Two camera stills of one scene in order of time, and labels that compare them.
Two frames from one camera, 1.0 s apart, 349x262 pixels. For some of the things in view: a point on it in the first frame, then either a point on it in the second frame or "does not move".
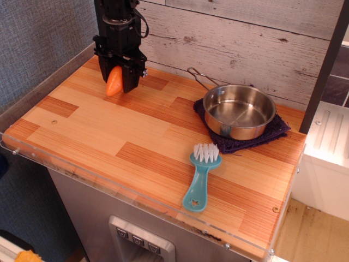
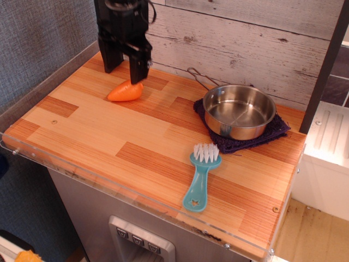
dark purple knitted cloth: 278,127 does not move
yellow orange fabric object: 28,256 does not move
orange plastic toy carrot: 114,82 → 126,91
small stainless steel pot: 236,111 does not move
